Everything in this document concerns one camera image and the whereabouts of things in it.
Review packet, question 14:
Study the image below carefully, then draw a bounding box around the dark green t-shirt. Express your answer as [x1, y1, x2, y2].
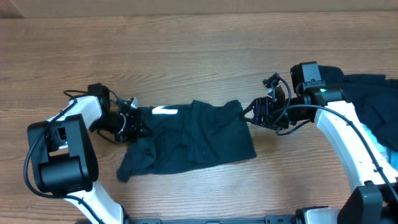
[116, 100, 257, 182]

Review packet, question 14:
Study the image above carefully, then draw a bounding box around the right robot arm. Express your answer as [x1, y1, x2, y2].
[241, 62, 397, 224]

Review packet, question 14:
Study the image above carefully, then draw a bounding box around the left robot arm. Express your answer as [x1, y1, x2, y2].
[23, 83, 150, 224]

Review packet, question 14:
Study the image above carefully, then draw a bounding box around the black garment in pile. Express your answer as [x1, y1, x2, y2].
[319, 66, 397, 151]

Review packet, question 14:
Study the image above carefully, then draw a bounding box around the light blue garment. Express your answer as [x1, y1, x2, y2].
[362, 123, 398, 170]

